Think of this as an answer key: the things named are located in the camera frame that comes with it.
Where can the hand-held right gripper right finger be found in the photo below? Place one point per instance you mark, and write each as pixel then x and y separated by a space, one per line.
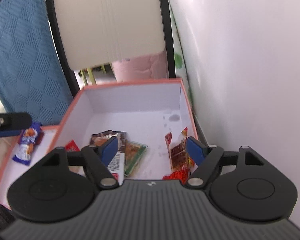
pixel 195 150

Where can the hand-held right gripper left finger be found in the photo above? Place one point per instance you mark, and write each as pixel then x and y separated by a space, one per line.
pixel 110 151

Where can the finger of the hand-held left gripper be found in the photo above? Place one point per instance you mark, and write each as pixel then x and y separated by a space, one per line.
pixel 15 122

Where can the clear brown snack packet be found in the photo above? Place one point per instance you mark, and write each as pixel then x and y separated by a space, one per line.
pixel 100 138

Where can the red yellow snack packet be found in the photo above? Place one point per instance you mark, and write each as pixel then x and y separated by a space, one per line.
pixel 177 152

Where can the blue white snack packet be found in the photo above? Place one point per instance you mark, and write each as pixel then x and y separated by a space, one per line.
pixel 27 145

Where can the green clear snack packet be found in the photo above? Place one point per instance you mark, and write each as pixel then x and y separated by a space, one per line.
pixel 135 157

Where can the shiny red snack packet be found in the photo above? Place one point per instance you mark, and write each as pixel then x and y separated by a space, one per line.
pixel 175 176

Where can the orange shoe box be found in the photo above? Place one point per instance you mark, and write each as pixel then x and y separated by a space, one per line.
pixel 130 110

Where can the orange shoe box lid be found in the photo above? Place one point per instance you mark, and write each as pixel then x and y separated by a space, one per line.
pixel 5 180

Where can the blue textured chair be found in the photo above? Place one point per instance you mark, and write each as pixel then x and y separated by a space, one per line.
pixel 27 55

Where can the pink blanket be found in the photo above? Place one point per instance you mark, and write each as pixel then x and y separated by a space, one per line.
pixel 140 67

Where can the green printed bag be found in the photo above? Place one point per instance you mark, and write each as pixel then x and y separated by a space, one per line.
pixel 178 61

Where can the white folding chair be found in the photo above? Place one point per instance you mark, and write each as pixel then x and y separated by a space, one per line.
pixel 107 25

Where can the yellow green frame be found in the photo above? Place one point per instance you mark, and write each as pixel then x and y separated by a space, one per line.
pixel 90 73

